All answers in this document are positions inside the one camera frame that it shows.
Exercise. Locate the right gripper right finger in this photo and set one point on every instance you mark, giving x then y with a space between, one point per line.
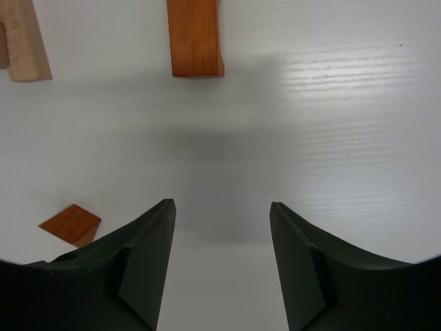
330 284

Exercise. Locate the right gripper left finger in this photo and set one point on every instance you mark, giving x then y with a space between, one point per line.
113 283

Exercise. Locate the reddish arch wood block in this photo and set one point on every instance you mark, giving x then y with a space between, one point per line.
195 46

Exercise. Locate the dark red wedge block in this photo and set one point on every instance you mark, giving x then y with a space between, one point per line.
73 225

